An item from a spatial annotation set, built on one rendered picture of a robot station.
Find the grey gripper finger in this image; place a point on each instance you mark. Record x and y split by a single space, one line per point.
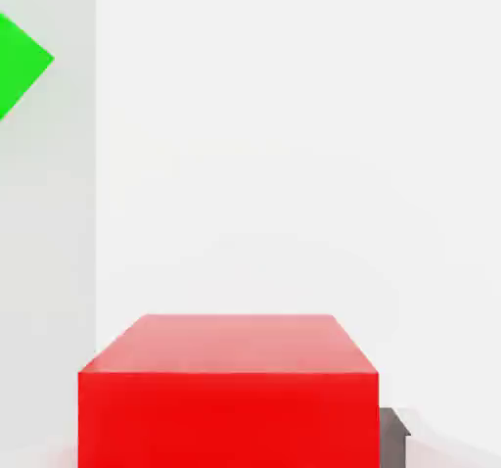
391 442

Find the small red cube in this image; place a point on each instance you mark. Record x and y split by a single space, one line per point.
228 417

